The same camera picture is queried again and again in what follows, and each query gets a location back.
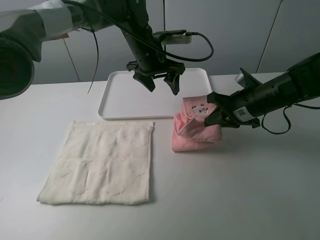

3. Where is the cream white towel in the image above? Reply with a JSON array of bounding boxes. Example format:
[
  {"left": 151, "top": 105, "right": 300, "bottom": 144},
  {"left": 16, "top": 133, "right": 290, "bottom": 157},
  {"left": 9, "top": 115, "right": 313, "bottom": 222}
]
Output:
[{"left": 37, "top": 121, "right": 154, "bottom": 205}]

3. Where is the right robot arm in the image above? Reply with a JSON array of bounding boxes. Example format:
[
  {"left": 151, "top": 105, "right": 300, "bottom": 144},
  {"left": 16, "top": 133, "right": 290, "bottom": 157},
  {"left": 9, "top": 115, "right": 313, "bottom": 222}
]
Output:
[{"left": 204, "top": 53, "right": 320, "bottom": 128}]

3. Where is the white rectangular plastic tray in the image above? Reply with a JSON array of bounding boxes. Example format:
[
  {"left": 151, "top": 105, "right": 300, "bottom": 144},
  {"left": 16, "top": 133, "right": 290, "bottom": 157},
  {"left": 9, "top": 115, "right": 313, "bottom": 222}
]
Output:
[{"left": 98, "top": 68, "right": 212, "bottom": 120}]

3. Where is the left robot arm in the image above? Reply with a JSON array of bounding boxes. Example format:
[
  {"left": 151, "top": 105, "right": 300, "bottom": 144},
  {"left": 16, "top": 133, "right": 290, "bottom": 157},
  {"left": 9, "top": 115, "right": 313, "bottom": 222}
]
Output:
[{"left": 0, "top": 0, "right": 185, "bottom": 100}]

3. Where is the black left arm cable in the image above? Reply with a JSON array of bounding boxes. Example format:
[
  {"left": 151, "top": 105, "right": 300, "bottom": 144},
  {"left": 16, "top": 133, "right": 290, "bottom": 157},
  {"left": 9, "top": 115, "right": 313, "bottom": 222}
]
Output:
[{"left": 59, "top": 0, "right": 215, "bottom": 95}]

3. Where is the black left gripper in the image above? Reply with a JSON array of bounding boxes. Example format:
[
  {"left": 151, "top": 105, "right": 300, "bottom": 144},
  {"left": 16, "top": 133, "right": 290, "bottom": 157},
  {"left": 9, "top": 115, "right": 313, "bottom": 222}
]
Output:
[{"left": 126, "top": 37, "right": 186, "bottom": 95}]

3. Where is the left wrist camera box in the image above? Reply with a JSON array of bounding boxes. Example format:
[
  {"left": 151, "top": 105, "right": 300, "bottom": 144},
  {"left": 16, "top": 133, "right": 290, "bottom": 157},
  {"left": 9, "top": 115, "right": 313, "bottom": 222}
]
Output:
[{"left": 153, "top": 30, "right": 192, "bottom": 46}]

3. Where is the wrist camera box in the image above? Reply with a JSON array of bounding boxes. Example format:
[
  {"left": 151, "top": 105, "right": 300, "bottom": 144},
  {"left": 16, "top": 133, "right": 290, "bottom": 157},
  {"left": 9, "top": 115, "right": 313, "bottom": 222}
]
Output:
[
  {"left": 153, "top": 30, "right": 192, "bottom": 46},
  {"left": 235, "top": 68, "right": 262, "bottom": 90}
]

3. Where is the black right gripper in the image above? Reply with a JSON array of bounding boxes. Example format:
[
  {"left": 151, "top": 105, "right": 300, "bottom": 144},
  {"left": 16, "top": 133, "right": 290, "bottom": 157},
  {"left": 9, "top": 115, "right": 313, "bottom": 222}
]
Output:
[{"left": 204, "top": 88, "right": 261, "bottom": 129}]

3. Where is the pink towel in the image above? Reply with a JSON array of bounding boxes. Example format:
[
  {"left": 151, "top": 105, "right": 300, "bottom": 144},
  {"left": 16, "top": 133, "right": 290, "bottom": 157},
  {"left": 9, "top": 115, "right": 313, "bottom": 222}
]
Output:
[{"left": 171, "top": 95, "right": 222, "bottom": 152}]

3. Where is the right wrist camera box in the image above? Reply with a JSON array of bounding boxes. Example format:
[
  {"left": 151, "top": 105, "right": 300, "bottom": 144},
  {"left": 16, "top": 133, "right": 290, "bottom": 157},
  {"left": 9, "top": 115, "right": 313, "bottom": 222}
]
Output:
[{"left": 235, "top": 68, "right": 262, "bottom": 90}]

